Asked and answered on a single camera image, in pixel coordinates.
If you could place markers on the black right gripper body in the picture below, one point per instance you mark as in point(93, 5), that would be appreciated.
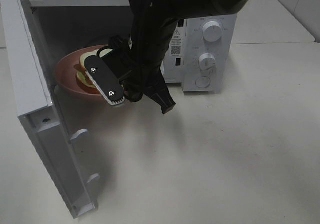
point(135, 76)

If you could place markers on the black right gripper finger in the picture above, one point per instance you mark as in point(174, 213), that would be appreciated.
point(161, 95)

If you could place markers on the round door release button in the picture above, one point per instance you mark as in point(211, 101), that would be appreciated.
point(203, 82)

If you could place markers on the white bread sandwich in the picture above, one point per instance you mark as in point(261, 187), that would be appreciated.
point(81, 77)

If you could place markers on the pink round plate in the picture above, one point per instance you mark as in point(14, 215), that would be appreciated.
point(66, 75)

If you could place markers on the white microwave door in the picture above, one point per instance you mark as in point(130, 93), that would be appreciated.
point(38, 108)

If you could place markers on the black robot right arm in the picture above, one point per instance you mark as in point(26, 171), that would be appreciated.
point(154, 22)

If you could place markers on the white lower microwave knob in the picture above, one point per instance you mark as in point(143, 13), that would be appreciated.
point(207, 61)

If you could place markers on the white microwave knob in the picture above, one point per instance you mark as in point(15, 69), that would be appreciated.
point(207, 61)
point(212, 31)

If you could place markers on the white microwave oven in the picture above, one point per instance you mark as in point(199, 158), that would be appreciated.
point(70, 25)

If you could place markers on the white upper microwave knob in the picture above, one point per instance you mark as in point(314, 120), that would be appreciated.
point(212, 31)

